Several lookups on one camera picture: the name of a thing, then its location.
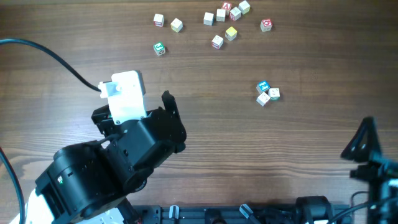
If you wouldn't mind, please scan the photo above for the red side bird block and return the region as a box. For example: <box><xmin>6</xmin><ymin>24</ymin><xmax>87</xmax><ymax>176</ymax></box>
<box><xmin>211</xmin><ymin>35</ymin><xmax>224</xmax><ymax>49</ymax></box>

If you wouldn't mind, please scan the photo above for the yellow K letter block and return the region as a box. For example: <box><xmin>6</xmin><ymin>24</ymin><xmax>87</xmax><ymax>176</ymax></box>
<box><xmin>225</xmin><ymin>27</ymin><xmax>238</xmax><ymax>41</ymax></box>

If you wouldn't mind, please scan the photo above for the green side animal block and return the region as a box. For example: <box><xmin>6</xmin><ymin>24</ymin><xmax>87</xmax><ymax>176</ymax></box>
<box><xmin>256</xmin><ymin>92</ymin><xmax>271</xmax><ymax>106</ymax></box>

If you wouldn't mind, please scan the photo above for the blue 2 number block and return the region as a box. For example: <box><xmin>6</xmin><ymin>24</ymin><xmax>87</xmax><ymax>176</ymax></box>
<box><xmin>256</xmin><ymin>80</ymin><xmax>271</xmax><ymax>94</ymax></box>

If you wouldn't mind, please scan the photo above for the green Z letter block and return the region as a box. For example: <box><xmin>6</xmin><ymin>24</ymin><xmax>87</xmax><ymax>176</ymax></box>
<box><xmin>268</xmin><ymin>88</ymin><xmax>280</xmax><ymax>100</ymax></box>

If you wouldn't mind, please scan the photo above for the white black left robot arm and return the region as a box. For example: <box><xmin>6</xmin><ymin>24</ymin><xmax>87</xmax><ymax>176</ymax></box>
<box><xmin>13</xmin><ymin>91</ymin><xmax>187</xmax><ymax>223</ymax></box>

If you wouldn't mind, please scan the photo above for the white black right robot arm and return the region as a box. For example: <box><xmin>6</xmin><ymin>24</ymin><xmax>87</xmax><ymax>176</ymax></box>
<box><xmin>296</xmin><ymin>116</ymin><xmax>397</xmax><ymax>223</ymax></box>

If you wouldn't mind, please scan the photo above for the green J letter block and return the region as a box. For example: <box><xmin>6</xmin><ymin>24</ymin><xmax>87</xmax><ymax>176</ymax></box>
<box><xmin>153</xmin><ymin>42</ymin><xmax>166</xmax><ymax>56</ymax></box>

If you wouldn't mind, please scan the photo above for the white turtle yellow block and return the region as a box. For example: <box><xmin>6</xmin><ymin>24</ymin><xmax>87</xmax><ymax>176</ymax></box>
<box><xmin>170</xmin><ymin>18</ymin><xmax>183</xmax><ymax>32</ymax></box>

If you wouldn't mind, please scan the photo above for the red white far-left block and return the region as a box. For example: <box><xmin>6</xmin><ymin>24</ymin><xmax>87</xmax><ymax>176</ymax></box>
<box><xmin>153</xmin><ymin>14</ymin><xmax>164</xmax><ymax>27</ymax></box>

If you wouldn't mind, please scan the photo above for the white 8 number block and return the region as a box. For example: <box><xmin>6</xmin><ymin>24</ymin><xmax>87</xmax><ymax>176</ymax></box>
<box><xmin>203</xmin><ymin>12</ymin><xmax>214</xmax><ymax>26</ymax></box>

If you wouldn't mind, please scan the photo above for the teal top 8 block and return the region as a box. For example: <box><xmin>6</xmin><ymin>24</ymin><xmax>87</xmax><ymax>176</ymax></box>
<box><xmin>216</xmin><ymin>9</ymin><xmax>226</xmax><ymax>22</ymax></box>

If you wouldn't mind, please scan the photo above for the red U letter block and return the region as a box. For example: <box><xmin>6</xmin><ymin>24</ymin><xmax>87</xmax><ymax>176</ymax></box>
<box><xmin>229</xmin><ymin>7</ymin><xmax>242</xmax><ymax>21</ymax></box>

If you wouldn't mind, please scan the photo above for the red A letter block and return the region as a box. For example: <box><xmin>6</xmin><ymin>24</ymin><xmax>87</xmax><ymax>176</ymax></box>
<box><xmin>221</xmin><ymin>1</ymin><xmax>232</xmax><ymax>15</ymax></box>

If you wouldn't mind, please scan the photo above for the yellow S corner block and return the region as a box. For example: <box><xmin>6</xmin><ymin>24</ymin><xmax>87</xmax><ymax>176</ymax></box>
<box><xmin>238</xmin><ymin>0</ymin><xmax>251</xmax><ymax>14</ymax></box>

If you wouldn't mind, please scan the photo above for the red Q letter block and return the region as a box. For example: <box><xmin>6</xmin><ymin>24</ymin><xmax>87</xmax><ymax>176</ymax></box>
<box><xmin>261</xmin><ymin>19</ymin><xmax>273</xmax><ymax>32</ymax></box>

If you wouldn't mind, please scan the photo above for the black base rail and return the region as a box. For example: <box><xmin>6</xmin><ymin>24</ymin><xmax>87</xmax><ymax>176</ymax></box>
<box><xmin>134</xmin><ymin>204</ymin><xmax>308</xmax><ymax>224</ymax></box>

